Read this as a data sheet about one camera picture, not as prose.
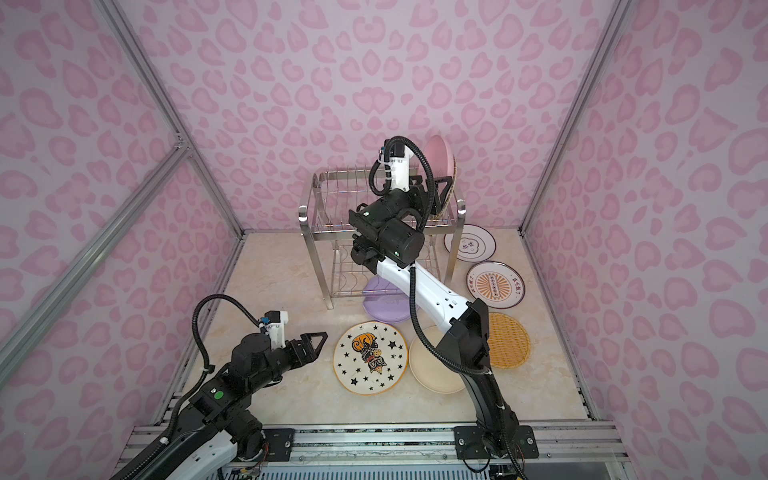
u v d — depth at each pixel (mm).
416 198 544
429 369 830
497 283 1036
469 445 732
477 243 1167
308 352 680
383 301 985
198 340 596
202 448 526
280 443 731
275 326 701
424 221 524
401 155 533
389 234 497
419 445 748
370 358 863
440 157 766
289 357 678
